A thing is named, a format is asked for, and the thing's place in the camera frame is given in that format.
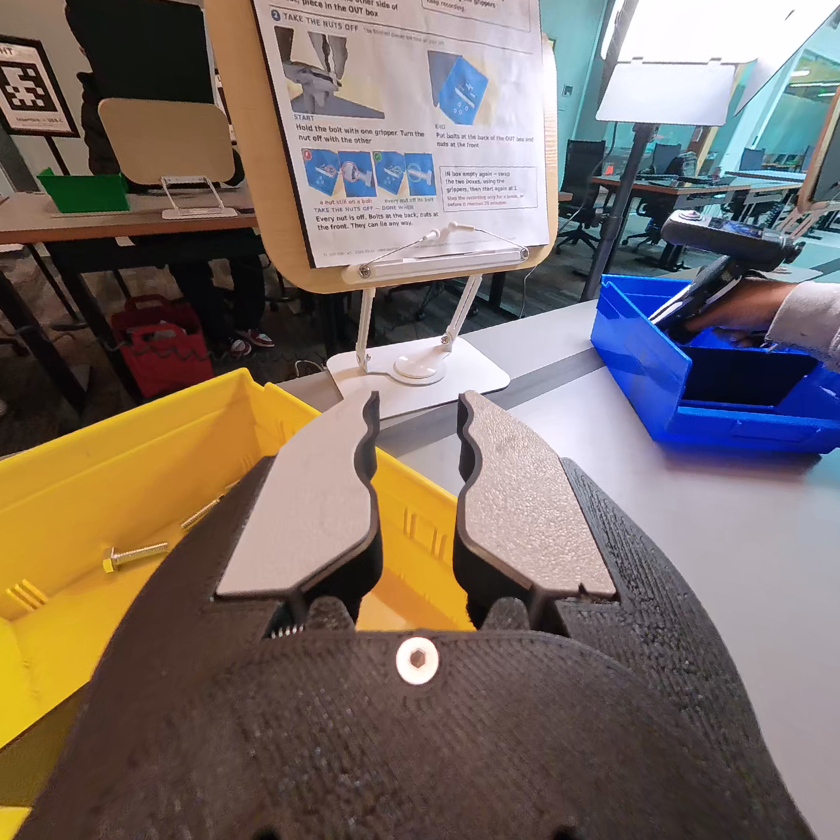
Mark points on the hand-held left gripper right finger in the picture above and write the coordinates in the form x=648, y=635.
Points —
x=525, y=518

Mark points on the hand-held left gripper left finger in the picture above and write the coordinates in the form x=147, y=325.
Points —
x=308, y=518

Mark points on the silver hex bolt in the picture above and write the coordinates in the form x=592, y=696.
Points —
x=200, y=514
x=141, y=551

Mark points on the blue plastic bin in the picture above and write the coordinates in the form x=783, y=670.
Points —
x=643, y=367

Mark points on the yellow plastic bin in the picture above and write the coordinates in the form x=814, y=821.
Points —
x=98, y=459

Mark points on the person's right hand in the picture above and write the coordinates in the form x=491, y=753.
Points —
x=748, y=308

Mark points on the wooden top desk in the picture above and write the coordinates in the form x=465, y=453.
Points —
x=656, y=186
x=26, y=223

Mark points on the light stand pole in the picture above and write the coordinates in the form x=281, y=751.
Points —
x=620, y=210

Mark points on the wooden document stand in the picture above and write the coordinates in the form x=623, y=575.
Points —
x=472, y=377
x=164, y=141

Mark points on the studio light panel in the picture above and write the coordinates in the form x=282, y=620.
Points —
x=669, y=92

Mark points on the black office chair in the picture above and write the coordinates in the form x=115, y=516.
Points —
x=581, y=177

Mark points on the red bag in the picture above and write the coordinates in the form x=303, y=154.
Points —
x=164, y=361

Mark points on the printed instruction sheet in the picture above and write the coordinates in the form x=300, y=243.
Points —
x=407, y=157

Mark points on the green plastic bin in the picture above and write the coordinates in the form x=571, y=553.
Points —
x=85, y=193

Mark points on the framed tag poster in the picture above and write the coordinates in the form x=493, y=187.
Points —
x=26, y=85

